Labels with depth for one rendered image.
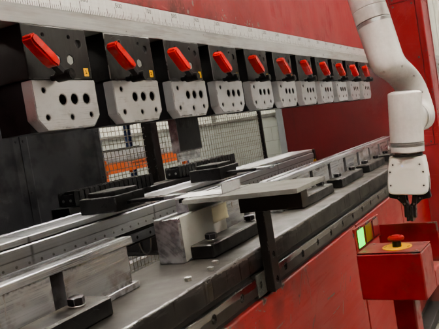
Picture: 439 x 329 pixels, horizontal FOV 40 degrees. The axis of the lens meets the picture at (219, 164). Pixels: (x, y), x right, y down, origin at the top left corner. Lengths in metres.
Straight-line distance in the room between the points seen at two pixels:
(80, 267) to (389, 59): 0.95
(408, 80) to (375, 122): 1.76
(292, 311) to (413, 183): 0.45
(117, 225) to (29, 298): 0.61
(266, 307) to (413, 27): 2.31
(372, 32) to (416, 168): 0.36
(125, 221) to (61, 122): 0.60
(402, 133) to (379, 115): 1.83
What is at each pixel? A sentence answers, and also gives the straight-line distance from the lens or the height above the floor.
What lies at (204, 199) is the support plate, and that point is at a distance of 1.28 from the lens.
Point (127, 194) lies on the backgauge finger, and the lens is 1.48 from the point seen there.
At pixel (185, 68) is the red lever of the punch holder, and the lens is 1.28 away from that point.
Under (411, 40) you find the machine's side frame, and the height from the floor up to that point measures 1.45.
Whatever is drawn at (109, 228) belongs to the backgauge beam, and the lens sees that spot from 1.50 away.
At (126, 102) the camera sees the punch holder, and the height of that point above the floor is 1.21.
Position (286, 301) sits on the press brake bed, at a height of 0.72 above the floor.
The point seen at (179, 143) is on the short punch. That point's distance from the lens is 1.34.
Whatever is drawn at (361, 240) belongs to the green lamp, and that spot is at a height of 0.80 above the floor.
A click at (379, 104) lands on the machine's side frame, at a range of 3.43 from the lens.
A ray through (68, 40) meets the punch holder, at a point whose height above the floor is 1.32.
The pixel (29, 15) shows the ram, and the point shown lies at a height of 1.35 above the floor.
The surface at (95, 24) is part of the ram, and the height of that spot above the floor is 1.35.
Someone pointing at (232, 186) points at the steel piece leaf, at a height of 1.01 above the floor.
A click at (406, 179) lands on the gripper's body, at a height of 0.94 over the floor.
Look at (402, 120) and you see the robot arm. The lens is 1.59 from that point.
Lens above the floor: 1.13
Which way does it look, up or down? 3 degrees down
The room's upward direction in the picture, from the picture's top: 9 degrees counter-clockwise
